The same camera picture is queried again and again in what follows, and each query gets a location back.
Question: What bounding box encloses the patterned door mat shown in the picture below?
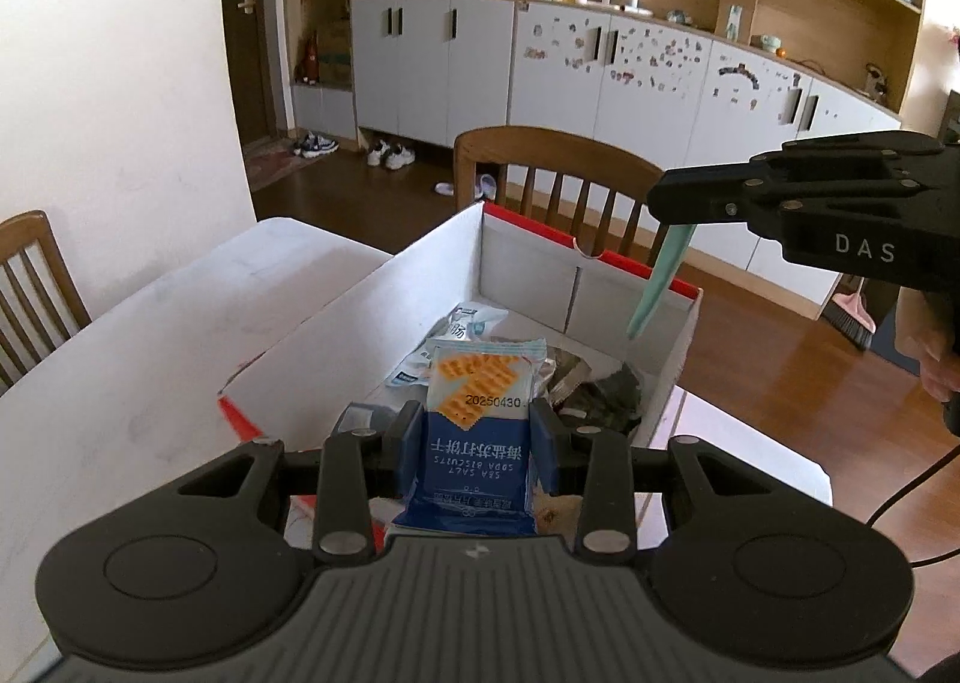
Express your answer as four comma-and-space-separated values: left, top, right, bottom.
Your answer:
244, 145, 305, 193

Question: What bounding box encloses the dark brown door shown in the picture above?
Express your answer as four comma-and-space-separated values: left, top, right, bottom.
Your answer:
220, 0, 290, 148

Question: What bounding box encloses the person's right hand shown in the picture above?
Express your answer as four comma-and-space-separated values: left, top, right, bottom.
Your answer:
896, 287, 960, 401

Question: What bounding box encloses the white blue-print sachet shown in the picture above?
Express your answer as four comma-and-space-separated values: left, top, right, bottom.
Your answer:
385, 304, 511, 392

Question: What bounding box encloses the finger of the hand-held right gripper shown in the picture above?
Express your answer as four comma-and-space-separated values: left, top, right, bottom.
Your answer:
750, 132, 946, 170
646, 162, 923, 227

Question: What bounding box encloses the white marble desktop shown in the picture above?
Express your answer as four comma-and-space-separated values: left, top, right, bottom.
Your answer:
0, 216, 833, 683

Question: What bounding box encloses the wooden slat-back chair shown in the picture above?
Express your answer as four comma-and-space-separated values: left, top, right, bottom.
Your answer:
0, 209, 92, 395
454, 126, 666, 264

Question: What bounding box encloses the black snack packet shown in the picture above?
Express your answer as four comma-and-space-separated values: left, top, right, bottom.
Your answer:
555, 364, 644, 437

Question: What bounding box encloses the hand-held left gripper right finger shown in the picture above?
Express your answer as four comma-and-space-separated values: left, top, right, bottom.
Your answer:
529, 398, 773, 558

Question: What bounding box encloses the red cardboard shoe box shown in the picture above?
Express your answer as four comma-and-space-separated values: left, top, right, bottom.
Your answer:
217, 199, 704, 556

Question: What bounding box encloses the black cable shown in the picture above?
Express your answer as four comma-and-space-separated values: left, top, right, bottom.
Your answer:
866, 444, 960, 568

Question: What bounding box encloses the white wooden wall cabinet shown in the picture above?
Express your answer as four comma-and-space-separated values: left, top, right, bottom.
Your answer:
281, 0, 931, 324

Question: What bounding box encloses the pink broom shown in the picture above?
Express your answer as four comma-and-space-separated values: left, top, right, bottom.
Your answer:
821, 278, 877, 353

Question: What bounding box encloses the silver foil snack packet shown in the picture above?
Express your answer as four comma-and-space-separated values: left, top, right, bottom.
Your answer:
536, 345, 593, 403

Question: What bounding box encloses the blue cracker packet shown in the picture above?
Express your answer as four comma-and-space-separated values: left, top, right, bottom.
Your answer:
390, 338, 548, 538

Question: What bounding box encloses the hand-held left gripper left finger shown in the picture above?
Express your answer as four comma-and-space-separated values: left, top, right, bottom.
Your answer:
176, 398, 425, 560

